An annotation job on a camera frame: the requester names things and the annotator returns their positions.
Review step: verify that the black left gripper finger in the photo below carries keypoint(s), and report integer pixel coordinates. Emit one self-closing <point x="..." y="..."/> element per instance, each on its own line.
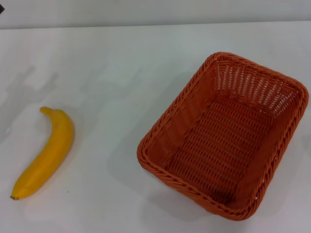
<point x="1" y="10"/>

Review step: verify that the yellow banana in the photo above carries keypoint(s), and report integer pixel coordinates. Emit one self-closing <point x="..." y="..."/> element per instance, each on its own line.
<point x="56" y="143"/>

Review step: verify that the orange woven plastic basket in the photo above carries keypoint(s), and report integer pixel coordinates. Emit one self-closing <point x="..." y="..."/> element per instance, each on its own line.
<point x="218" y="145"/>

